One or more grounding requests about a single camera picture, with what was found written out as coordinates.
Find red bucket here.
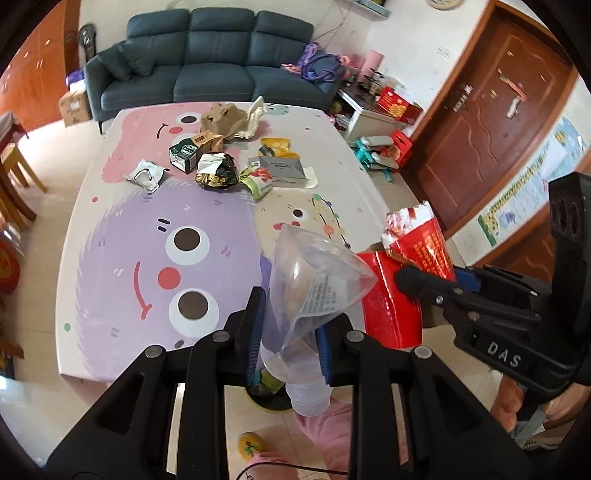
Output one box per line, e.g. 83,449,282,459
0,240,20,295

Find yellow cracker packet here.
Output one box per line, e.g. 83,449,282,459
259,137,300,159

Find tomato print bag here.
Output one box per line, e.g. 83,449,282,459
238,163,273,201

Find wooden stool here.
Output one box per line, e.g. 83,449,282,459
0,143,47,230

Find brown wooden door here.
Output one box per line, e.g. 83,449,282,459
403,1,577,237

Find wooden cabinet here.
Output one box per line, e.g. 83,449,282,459
1,0,80,131

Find black yellow-rimmed trash bin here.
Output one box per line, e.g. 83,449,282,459
246,370,291,412

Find giraffe height chart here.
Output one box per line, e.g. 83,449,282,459
477,116,588,248

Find cartoon printed tablecloth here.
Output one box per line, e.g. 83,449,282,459
55,103,414,382

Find pink trouser legs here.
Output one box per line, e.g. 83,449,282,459
246,398,408,480

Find cardboard box on floor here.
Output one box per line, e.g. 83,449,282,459
58,91,92,127

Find red gift box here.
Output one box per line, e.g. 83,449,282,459
377,86,423,125

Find red paper bag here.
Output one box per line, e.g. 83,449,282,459
359,202,456,349

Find purple bag on sofa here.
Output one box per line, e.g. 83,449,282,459
280,42,349,84

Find black gold snack bag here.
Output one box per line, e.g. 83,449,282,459
195,152,238,190

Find brown kraft small box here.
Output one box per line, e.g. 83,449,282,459
191,130,224,154

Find clear plastic bottle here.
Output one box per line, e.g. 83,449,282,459
259,224,377,417

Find teal stepper machine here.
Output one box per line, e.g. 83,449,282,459
349,136,402,183

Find left yellow slipper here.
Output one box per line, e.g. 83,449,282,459
238,432,267,461

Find silver earplugs box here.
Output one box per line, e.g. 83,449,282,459
249,156,318,189

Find dark green small box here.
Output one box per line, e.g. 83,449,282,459
169,138,202,174

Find silver foil wrapper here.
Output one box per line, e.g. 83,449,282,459
123,159,168,194

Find dark teal sofa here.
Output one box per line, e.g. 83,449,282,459
84,7,343,124

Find white side table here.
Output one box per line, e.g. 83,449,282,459
335,87,406,142

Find cream tissue paper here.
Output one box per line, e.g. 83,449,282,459
233,96,266,140

